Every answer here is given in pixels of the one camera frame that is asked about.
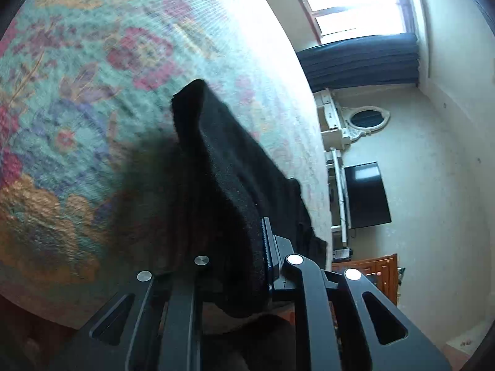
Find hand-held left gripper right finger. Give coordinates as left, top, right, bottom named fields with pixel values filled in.
left=261, top=217, right=452, bottom=371

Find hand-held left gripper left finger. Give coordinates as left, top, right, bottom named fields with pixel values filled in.
left=49, top=255, right=212, bottom=371

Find black studded pants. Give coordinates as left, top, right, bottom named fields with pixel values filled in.
left=170, top=79, right=328, bottom=319

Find brown wooden cabinet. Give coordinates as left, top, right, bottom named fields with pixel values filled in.
left=331, top=254, right=399, bottom=307

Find white television stand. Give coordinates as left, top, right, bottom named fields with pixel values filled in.
left=325, top=147, right=353, bottom=249

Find black flat television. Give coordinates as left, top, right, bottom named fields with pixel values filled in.
left=343, top=161, right=392, bottom=230

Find cream dressing table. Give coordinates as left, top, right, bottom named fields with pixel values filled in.
left=314, top=88, right=347, bottom=151

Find white oval vanity mirror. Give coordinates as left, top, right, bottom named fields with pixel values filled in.
left=345, top=106, right=391, bottom=140

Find window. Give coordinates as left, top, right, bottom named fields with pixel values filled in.
left=286, top=0, right=417, bottom=46

